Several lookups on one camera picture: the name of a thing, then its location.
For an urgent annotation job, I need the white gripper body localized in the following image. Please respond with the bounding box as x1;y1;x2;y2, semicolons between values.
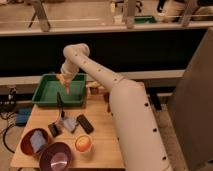
61;64;78;82

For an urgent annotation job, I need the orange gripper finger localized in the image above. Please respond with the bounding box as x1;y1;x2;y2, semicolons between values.
56;74;66;84

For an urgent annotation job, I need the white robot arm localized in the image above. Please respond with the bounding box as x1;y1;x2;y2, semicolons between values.
59;43;173;171

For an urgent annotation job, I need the green plastic tray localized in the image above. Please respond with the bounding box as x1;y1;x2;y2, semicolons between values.
32;73;86;107

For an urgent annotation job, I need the small yellow brown object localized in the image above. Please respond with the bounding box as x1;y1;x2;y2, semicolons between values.
86;81;100;95

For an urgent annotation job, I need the grey folded cloth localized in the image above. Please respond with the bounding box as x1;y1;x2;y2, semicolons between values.
63;117;78;133

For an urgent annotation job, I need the black remote control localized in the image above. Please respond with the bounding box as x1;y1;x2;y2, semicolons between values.
77;114;94;134

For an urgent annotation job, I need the blue box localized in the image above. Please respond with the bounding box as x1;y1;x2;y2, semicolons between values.
15;108;32;126

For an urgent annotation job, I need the blue cloth in bowl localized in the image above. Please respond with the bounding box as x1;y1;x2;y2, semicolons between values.
30;130;46;153

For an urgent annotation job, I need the orange ball in cup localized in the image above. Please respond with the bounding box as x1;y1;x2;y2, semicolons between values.
75;135;92;154

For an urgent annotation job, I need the dark red bowl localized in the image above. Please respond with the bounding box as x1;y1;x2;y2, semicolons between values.
20;128;50;157

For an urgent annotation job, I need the purple bowl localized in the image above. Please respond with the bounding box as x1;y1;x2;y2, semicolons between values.
39;142;72;171

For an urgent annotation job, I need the black handled brush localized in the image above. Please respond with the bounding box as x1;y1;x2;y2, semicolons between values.
48;93;65;137

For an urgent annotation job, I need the black cable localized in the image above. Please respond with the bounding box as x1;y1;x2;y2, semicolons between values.
0;99;18;155

